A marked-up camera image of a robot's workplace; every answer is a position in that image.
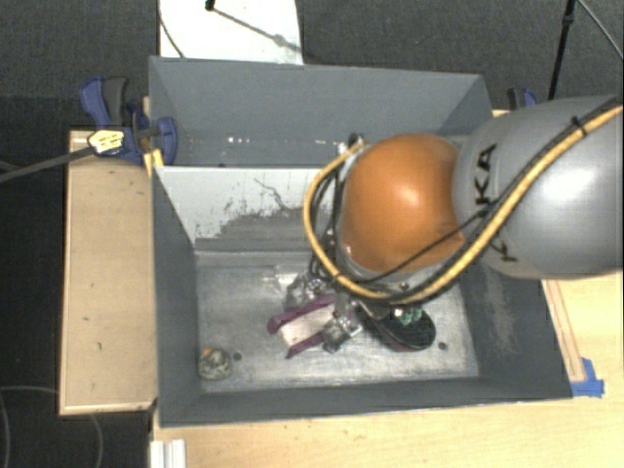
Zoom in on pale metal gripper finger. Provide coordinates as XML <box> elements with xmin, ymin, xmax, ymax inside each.
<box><xmin>281</xmin><ymin>309</ymin><xmax>365</xmax><ymax>355</ymax></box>
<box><xmin>284</xmin><ymin>273</ymin><xmax>329</xmax><ymax>312</ymax></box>

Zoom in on grey mottled ball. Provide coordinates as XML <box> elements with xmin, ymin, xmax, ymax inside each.
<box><xmin>197</xmin><ymin>347</ymin><xmax>234</xmax><ymax>381</ymax></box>

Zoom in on grey metal bin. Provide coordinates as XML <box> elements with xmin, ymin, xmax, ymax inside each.
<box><xmin>147</xmin><ymin>55</ymin><xmax>574</xmax><ymax>429</ymax></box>

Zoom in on pale wood flat board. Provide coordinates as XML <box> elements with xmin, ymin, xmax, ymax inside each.
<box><xmin>58</xmin><ymin>129</ymin><xmax>160</xmax><ymax>416</ymax></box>

